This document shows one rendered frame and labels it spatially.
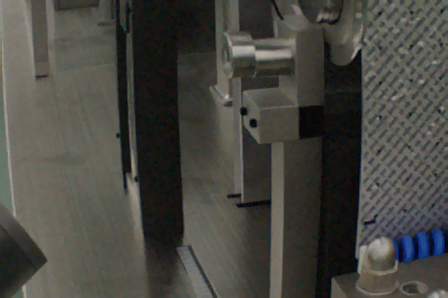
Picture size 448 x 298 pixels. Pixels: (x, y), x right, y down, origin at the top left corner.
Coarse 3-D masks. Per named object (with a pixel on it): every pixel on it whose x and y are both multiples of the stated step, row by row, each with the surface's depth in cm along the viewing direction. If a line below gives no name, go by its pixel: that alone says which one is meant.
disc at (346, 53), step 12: (360, 0) 70; (360, 12) 71; (360, 24) 71; (348, 36) 74; (360, 36) 72; (324, 48) 80; (336, 48) 78; (348, 48) 75; (360, 48) 73; (336, 60) 78; (348, 60) 75
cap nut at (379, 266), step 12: (372, 240) 72; (384, 240) 71; (372, 252) 71; (384, 252) 71; (372, 264) 71; (384, 264) 71; (396, 264) 72; (360, 276) 72; (372, 276) 71; (384, 276) 71; (396, 276) 73; (360, 288) 72; (372, 288) 71; (384, 288) 71; (396, 288) 72
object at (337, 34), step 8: (344, 0) 73; (352, 0) 72; (344, 8) 73; (352, 8) 72; (344, 16) 74; (352, 16) 72; (320, 24) 80; (328, 24) 78; (336, 24) 76; (344, 24) 74; (352, 24) 73; (328, 32) 78; (336, 32) 76; (344, 32) 74; (328, 40) 78; (336, 40) 76; (344, 40) 75
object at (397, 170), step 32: (384, 64) 74; (416, 64) 74; (384, 96) 75; (416, 96) 75; (384, 128) 76; (416, 128) 76; (384, 160) 77; (416, 160) 78; (384, 192) 78; (416, 192) 79; (384, 224) 79; (416, 224) 80
